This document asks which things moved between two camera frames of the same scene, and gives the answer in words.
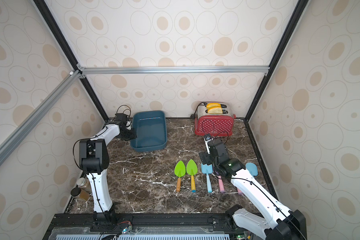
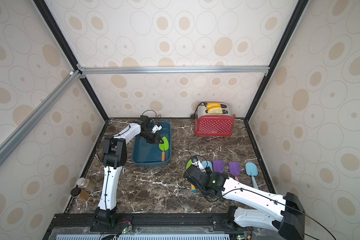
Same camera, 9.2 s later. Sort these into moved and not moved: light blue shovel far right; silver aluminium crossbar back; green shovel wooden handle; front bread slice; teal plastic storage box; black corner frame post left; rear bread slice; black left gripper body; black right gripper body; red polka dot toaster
Moved: black right gripper body; teal plastic storage box; green shovel wooden handle; black left gripper body
Not moved: black corner frame post left; red polka dot toaster; light blue shovel far right; front bread slice; rear bread slice; silver aluminium crossbar back
